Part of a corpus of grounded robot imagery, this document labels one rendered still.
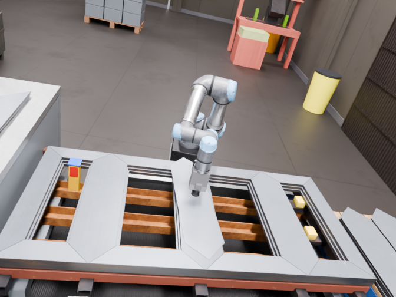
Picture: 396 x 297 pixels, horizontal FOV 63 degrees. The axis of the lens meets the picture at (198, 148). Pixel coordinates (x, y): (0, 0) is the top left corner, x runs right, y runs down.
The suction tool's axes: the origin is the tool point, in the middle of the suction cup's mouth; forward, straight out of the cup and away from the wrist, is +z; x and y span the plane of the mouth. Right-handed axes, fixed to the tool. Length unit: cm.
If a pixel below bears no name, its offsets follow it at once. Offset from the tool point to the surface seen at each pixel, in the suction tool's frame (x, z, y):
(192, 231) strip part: -22.7, 3.2, 0.1
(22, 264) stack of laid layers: -50, 6, -60
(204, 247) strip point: -30.3, 3.2, 5.5
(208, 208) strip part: -5.1, 3.2, 7.4
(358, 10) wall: 474, -77, 252
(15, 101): 25, -18, -98
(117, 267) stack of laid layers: -46, 5, -27
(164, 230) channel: -8.6, 19.1, -11.3
